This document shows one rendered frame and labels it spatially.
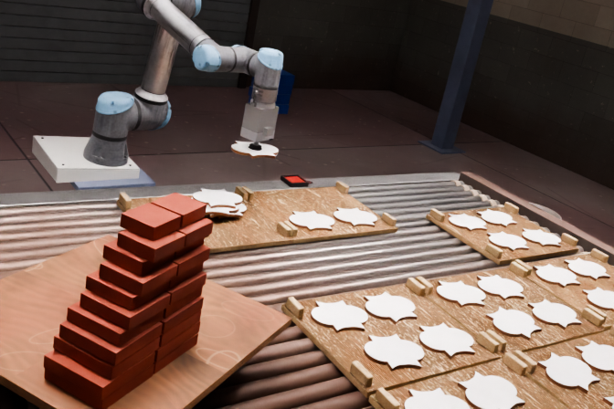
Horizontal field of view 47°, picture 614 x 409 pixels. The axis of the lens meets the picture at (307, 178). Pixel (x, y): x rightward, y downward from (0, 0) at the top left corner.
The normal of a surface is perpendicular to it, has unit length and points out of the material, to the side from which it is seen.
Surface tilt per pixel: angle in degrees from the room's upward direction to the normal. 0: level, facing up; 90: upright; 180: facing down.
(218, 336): 0
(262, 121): 90
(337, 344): 0
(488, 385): 0
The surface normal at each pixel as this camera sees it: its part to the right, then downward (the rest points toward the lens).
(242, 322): 0.18, -0.92
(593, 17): -0.80, 0.06
